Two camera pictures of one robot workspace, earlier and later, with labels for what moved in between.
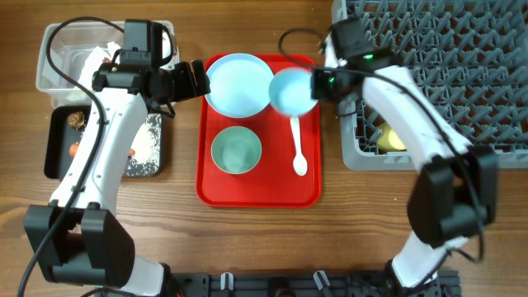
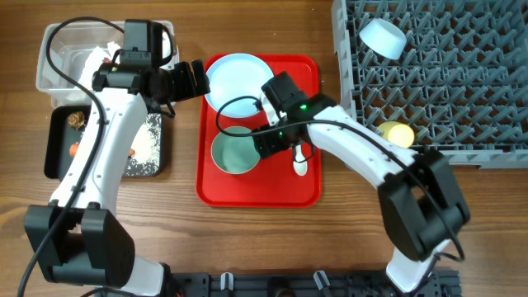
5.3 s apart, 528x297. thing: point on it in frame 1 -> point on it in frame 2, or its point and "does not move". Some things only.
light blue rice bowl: [289, 90] -> [384, 38]
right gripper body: [327, 84] -> [275, 140]
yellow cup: [388, 139] does not move
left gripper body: [178, 83] does not move
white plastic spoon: [299, 162] does not move
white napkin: [97, 55] does not move
